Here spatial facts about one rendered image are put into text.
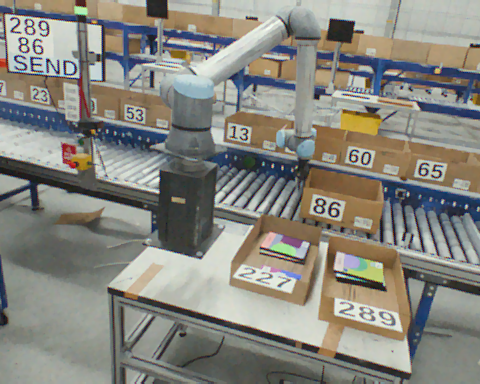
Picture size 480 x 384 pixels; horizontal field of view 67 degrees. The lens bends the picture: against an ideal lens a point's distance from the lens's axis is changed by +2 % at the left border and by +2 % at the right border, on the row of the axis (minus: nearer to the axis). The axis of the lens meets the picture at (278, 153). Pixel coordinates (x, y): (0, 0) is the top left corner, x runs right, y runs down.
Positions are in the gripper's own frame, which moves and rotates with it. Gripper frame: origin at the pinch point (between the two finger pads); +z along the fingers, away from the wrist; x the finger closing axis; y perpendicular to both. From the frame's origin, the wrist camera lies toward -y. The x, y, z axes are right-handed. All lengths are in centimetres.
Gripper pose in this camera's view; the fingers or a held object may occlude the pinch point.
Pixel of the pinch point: (299, 188)
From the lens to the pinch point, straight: 205.1
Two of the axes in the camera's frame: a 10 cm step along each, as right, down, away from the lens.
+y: -2.5, 2.9, -9.2
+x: 9.6, 2.0, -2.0
